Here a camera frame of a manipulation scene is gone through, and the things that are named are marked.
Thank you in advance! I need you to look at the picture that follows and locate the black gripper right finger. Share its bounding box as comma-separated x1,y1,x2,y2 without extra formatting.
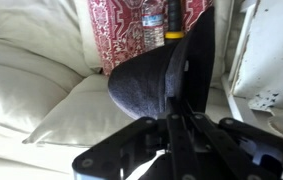
180,99,283,180

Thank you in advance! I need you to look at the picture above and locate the clear plastic water bottle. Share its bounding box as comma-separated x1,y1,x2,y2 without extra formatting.
141,0,166,51

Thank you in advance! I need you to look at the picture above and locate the red white patterned pillow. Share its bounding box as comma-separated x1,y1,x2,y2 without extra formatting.
87,0,214,76

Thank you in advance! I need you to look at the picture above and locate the black yellow flashlight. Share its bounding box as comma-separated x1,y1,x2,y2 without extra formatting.
164,0,185,44

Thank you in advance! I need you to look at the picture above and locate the black felt hat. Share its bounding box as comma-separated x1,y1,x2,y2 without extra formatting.
107,6,216,120

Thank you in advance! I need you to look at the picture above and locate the white wooden chair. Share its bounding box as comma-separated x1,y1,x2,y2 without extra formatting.
220,0,283,144

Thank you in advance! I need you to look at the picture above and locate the cream white sofa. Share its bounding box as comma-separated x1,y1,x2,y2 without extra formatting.
0,0,245,180

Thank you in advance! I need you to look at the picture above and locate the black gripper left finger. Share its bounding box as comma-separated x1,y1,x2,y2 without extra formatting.
71,98,195,180

